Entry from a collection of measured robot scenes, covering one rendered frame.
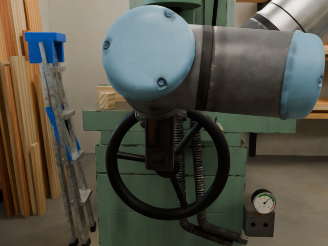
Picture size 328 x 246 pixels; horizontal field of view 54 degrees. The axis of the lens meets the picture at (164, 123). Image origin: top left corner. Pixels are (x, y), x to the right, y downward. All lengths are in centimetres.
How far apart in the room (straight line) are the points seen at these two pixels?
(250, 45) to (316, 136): 341
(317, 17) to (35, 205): 213
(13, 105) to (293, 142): 269
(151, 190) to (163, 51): 71
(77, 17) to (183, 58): 319
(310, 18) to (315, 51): 14
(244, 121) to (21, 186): 168
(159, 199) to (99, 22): 263
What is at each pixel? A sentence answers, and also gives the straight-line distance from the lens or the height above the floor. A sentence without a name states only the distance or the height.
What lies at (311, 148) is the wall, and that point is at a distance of 373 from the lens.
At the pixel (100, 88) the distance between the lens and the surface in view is 110.
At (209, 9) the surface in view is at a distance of 123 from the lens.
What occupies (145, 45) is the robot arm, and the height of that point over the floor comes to 106.
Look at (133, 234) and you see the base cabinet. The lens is 104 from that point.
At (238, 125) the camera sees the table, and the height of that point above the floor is 86.
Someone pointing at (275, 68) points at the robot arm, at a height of 104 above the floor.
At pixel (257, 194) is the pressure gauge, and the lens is 92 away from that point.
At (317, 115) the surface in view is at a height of 52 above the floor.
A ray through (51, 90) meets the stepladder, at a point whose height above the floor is 88.
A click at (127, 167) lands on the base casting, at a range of 95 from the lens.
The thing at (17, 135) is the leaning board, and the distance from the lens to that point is 222.
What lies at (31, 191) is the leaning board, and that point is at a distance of 233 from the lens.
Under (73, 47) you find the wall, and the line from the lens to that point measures 346.
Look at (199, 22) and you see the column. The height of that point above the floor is 117.
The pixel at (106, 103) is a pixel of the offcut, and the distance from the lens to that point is 94.
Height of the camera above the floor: 106
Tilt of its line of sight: 12 degrees down
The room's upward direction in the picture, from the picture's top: straight up
